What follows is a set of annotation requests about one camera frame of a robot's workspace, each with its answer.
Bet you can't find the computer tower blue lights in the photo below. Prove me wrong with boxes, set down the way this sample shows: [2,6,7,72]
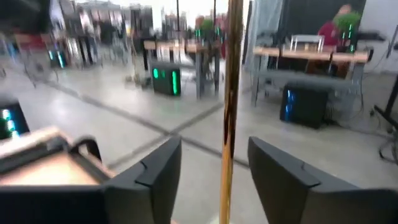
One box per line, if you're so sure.
[279,83,330,130]

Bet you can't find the wooden desk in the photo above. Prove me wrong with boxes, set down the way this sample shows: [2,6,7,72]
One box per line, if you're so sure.
[252,45,370,108]
[143,39,225,100]

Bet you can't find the tall gold candlestick holder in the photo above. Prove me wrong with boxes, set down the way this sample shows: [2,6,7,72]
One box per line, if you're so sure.
[218,0,245,224]

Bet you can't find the black floor stand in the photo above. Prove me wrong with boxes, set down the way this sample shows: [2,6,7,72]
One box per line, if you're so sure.
[374,73,398,130]

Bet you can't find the wooden work table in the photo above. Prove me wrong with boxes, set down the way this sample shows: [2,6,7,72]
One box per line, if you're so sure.
[0,126,116,187]

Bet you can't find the computer tower cyan lights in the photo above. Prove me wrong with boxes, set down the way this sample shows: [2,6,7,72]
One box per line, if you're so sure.
[0,98,31,141]

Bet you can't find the bushy green plant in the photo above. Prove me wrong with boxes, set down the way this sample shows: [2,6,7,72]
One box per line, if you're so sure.
[333,11,362,34]
[198,17,216,32]

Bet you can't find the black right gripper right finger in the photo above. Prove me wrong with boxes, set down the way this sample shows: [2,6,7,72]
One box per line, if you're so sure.
[247,136,398,224]

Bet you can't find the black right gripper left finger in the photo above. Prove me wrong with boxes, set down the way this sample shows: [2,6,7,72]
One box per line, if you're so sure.
[0,135,183,224]

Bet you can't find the white shelf riser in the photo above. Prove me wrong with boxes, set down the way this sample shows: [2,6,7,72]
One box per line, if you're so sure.
[290,34,325,53]

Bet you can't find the computer tower green lights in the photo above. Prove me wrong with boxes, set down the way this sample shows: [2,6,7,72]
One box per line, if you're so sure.
[150,61,182,97]

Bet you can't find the grey curtain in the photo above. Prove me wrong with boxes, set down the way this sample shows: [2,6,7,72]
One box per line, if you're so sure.
[244,0,284,74]

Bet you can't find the person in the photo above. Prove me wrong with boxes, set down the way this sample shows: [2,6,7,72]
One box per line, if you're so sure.
[316,3,354,47]

